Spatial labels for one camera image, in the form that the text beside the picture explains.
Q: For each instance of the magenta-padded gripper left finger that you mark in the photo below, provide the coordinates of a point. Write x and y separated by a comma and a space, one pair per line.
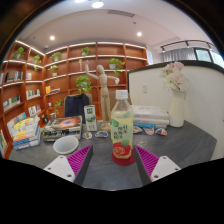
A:
60, 166

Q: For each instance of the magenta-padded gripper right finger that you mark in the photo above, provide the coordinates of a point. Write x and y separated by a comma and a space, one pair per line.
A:
163, 166

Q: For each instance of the clear drink bottle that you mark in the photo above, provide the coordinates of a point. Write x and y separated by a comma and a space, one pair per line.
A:
122, 133

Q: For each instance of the white mug, grey triangle pattern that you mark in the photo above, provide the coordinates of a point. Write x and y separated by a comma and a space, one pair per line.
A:
66, 145

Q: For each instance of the stack of colourful books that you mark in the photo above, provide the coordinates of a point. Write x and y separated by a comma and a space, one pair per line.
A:
26, 133

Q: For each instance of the stack of white packs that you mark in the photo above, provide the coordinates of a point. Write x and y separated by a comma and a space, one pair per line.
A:
150, 115

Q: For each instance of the green and white drink carton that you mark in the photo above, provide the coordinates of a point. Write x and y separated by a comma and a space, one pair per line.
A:
90, 118

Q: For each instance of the white vase with pale flowers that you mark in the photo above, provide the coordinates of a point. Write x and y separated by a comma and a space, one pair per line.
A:
176, 110

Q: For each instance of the wooden artist mannequin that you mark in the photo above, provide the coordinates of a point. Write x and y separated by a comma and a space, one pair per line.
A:
104, 96

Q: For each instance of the orange wooden shelf unit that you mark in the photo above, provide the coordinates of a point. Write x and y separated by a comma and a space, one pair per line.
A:
33, 83

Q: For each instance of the grey curtain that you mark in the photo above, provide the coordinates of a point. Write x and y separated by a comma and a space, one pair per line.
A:
179, 55

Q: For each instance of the window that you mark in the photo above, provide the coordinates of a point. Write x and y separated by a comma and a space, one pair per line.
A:
211, 56

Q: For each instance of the recessed ceiling lights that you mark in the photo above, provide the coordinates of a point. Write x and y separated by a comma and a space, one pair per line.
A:
52, 37

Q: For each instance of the ceiling air vent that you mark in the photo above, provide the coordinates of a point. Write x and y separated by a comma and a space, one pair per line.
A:
120, 13

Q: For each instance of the branched ceiling lamp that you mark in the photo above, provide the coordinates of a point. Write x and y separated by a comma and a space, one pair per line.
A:
97, 4

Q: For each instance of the white wall socket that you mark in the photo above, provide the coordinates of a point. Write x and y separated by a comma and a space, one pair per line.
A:
145, 88

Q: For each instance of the black ceiling track rail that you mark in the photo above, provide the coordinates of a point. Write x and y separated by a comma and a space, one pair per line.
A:
186, 42

